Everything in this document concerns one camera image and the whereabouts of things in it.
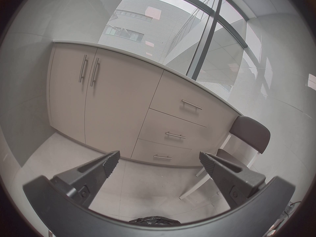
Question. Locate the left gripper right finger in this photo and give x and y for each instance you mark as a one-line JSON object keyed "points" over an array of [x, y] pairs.
{"points": [[234, 181]]}

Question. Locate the beige cabinet with drawers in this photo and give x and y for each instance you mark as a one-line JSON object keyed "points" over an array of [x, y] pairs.
{"points": [[118, 95]]}

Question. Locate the black plastic bag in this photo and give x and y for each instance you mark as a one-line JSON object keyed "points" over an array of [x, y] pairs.
{"points": [[154, 220]]}

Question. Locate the grey padded white chair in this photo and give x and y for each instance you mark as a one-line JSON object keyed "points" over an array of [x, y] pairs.
{"points": [[251, 134]]}

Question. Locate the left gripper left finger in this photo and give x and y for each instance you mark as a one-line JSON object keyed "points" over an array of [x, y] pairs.
{"points": [[84, 179]]}

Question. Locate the window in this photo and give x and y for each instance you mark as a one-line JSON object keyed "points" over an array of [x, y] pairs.
{"points": [[153, 21]]}

